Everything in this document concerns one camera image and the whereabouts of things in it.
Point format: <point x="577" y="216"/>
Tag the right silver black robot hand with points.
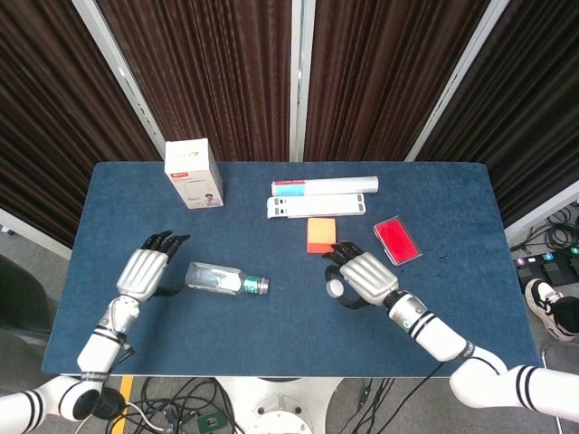
<point x="368" y="278"/>

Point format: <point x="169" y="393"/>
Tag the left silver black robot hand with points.
<point x="142" y="273"/>

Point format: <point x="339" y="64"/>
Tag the white bottle cap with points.
<point x="337" y="289"/>

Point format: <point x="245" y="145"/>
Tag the clear plastic bottle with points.
<point x="212" y="276"/>

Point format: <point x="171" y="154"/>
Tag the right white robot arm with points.
<point x="436" y="336"/>

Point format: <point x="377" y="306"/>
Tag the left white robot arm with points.
<point x="97" y="352"/>

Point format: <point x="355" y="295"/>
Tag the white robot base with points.
<point x="276" y="407"/>

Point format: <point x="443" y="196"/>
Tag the white blue tube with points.
<point x="335" y="185"/>

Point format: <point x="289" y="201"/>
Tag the red ink pad clear case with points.
<point x="398" y="239"/>

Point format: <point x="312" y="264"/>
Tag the orange sticky note block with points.
<point x="321" y="233"/>

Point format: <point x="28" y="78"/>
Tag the white folding stand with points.
<point x="316" y="205"/>

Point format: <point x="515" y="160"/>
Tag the white desk lamp box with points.
<point x="194" y="181"/>

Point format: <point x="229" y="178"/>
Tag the yellow floor tape strip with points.
<point x="126" y="389"/>

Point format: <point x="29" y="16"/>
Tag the blue table cloth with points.
<point x="253" y="334"/>

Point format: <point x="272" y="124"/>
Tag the green circuit board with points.
<point x="210" y="424"/>

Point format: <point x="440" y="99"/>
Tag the black and white sneaker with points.
<point x="540" y="303"/>

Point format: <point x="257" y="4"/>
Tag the black pedal box with lights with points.
<point x="547" y="267"/>

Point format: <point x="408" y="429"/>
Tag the brown pleated screen panel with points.
<point x="208" y="77"/>
<point x="380" y="77"/>
<point x="529" y="113"/>
<point x="50" y="117"/>

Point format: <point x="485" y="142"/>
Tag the black trouser leg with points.
<point x="567" y="316"/>

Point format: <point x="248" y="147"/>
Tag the white screen bottom rail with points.
<point x="31" y="233"/>
<point x="543" y="217"/>

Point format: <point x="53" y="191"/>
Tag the white screen frame post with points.
<point x="126" y="86"/>
<point x="300" y="81"/>
<point x="457" y="86"/>

